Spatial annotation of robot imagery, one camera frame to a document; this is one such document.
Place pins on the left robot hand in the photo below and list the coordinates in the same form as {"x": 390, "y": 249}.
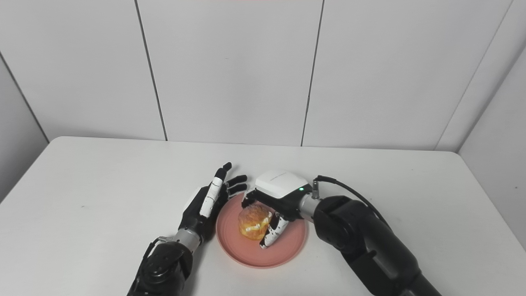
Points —
{"x": 207, "y": 205}

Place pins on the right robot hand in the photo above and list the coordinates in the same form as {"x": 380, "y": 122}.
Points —
{"x": 279, "y": 193}

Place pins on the cream puff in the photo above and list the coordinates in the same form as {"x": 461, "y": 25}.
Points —
{"x": 252, "y": 222}

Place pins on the pink plate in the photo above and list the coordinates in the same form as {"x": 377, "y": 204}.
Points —
{"x": 271, "y": 250}

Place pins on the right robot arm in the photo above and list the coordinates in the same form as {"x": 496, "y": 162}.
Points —
{"x": 370, "y": 246}

